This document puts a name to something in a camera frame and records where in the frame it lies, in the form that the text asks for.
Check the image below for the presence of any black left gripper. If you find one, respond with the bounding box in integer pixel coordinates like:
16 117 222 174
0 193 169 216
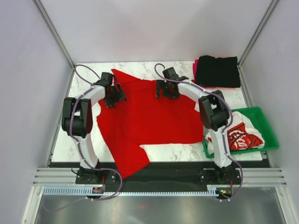
103 84 126 109

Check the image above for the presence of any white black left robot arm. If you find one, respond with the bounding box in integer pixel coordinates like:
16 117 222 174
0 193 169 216
61 72 127 183

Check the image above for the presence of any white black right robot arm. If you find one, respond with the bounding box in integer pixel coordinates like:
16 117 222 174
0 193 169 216
156 77 233 184

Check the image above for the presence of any folded pink t-shirt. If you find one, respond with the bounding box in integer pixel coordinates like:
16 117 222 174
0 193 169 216
192 59 236 90

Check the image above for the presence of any folded black t-shirt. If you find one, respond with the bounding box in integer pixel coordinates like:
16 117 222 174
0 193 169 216
194 55 242 89

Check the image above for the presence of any white red printed t-shirt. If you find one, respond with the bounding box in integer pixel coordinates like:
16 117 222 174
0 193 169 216
204 111 266 155

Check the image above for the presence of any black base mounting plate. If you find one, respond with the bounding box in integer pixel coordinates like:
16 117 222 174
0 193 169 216
75 162 241 185

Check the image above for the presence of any green plastic bin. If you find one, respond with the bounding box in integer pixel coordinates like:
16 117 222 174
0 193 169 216
201 106 280 159

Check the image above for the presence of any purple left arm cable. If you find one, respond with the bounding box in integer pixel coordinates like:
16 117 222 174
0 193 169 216
69 64 123 201

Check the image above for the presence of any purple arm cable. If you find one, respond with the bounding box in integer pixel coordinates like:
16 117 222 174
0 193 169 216
154 63 246 203
69 64 123 201

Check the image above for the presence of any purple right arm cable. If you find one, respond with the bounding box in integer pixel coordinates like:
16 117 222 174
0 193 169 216
154 63 246 203

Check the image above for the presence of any aluminium frame post right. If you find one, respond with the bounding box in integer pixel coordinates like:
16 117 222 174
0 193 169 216
237 0 281 67

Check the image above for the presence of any aluminium frame post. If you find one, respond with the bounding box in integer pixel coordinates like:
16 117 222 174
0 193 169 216
32 0 75 70
237 0 281 67

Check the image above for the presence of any aluminium rail left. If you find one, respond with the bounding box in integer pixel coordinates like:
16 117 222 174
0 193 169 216
32 167 80 186

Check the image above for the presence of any aluminium rail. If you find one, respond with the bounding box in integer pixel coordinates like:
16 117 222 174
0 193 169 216
32 167 80 186
242 168 286 187

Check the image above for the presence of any aluminium frame post left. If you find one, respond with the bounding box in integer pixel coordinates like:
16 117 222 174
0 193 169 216
32 0 75 70

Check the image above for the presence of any white slotted cable duct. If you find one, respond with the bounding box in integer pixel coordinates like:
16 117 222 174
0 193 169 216
43 185 233 196

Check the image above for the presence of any aluminium rail right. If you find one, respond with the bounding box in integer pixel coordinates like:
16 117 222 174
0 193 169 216
242 168 286 187

